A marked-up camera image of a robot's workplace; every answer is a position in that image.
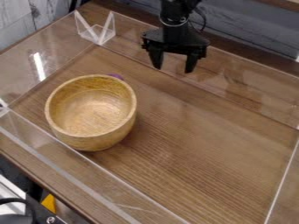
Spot clear acrylic tray walls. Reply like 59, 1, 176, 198
0, 10, 299, 224

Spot clear acrylic corner bracket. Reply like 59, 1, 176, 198
73, 10, 116, 46

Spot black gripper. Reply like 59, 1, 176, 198
142, 26, 211, 73

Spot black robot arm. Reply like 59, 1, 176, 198
142, 0, 211, 74

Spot brown wooden bowl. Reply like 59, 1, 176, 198
44, 74, 136, 151

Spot purple eggplant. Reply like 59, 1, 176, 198
108, 73, 124, 81

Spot black device with yellow label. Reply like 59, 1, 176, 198
24, 195, 68, 224

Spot black cable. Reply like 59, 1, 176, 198
0, 197, 39, 224

